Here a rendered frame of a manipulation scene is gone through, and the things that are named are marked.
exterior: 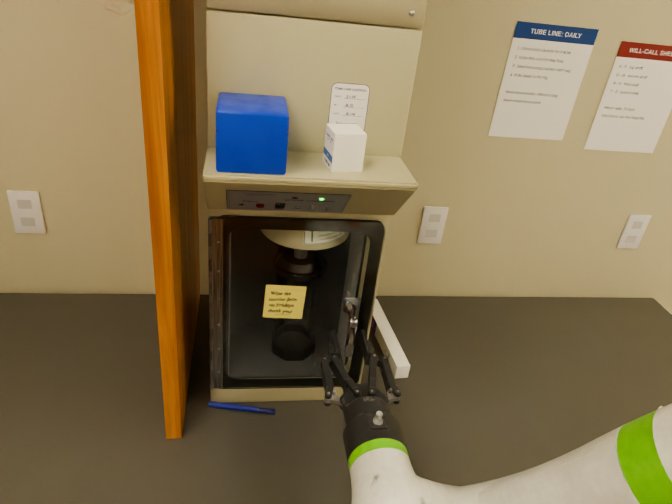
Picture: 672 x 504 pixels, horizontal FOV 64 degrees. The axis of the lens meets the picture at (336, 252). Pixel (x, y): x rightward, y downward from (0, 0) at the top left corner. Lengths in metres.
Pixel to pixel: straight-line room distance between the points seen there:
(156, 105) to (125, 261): 0.80
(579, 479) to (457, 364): 0.74
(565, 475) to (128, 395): 0.87
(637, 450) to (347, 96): 0.61
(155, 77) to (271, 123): 0.16
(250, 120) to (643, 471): 0.62
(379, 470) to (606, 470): 0.29
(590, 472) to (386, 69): 0.61
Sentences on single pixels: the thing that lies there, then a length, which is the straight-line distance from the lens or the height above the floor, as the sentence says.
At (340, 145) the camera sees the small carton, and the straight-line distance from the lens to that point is 0.81.
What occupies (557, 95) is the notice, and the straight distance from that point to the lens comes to 1.51.
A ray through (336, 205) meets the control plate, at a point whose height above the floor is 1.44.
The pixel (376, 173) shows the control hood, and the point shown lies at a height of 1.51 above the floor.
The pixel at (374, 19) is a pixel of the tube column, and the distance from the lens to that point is 0.87.
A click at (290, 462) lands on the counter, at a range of 1.11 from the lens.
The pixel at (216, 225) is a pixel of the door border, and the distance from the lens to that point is 0.94.
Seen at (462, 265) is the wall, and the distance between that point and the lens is 1.63.
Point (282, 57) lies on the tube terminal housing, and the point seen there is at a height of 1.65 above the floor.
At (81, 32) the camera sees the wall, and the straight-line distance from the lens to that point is 1.34.
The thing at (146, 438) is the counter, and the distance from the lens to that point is 1.17.
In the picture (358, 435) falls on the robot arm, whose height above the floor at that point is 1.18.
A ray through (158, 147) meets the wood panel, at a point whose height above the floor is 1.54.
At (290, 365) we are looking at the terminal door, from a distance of 1.13.
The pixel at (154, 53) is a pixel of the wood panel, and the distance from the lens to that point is 0.77.
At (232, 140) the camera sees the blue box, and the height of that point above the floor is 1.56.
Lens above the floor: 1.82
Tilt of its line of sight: 30 degrees down
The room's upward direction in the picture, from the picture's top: 7 degrees clockwise
